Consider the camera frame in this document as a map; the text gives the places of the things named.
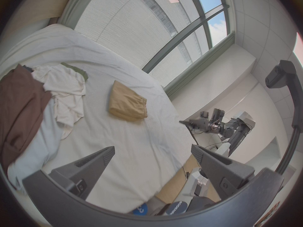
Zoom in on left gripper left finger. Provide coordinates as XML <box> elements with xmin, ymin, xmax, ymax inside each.
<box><xmin>48</xmin><ymin>146</ymin><xmax>116</xmax><ymax>201</ymax></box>

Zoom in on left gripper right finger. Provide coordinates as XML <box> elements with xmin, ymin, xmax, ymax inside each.
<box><xmin>190</xmin><ymin>144</ymin><xmax>256</xmax><ymax>201</ymax></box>

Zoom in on tan shorts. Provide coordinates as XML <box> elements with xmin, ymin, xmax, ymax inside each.
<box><xmin>108</xmin><ymin>80</ymin><xmax>148</xmax><ymax>122</ymax></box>

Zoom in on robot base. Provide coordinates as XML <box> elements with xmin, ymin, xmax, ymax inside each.
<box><xmin>133</xmin><ymin>141</ymin><xmax>231</xmax><ymax>216</ymax></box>

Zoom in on bed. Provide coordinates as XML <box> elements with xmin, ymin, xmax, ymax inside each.
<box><xmin>0</xmin><ymin>0</ymin><xmax>222</xmax><ymax>216</ymax></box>

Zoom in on pale grey garment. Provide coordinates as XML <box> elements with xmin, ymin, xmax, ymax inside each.
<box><xmin>7</xmin><ymin>96</ymin><xmax>65</xmax><ymax>191</ymax></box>

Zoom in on cream garment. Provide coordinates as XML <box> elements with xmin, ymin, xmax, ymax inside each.
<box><xmin>31</xmin><ymin>64</ymin><xmax>86</xmax><ymax>140</ymax></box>

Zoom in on brown garment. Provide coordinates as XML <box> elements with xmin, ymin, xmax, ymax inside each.
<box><xmin>0</xmin><ymin>64</ymin><xmax>52</xmax><ymax>172</ymax></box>

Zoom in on green garment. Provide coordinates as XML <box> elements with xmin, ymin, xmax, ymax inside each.
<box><xmin>60</xmin><ymin>62</ymin><xmax>89</xmax><ymax>81</ymax></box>

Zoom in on window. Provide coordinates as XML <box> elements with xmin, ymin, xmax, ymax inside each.
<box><xmin>71</xmin><ymin>0</ymin><xmax>237</xmax><ymax>99</ymax></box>

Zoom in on grey-green curtain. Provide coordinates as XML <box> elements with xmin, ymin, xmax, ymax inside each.
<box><xmin>57</xmin><ymin>0</ymin><xmax>107</xmax><ymax>31</ymax></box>

